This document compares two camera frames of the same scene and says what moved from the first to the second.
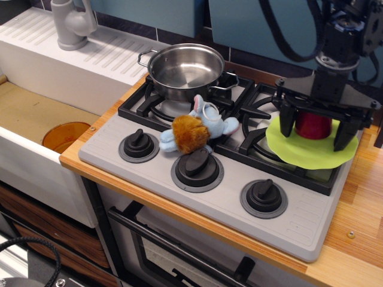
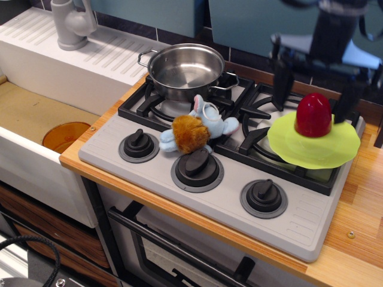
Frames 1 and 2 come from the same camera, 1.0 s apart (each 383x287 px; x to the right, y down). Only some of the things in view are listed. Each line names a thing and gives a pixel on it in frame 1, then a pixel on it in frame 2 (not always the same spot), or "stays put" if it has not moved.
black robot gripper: x=327 y=93 to x=330 y=46
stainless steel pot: x=181 y=72 stays put
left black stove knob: x=139 y=147 stays put
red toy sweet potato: x=312 y=125 stays put
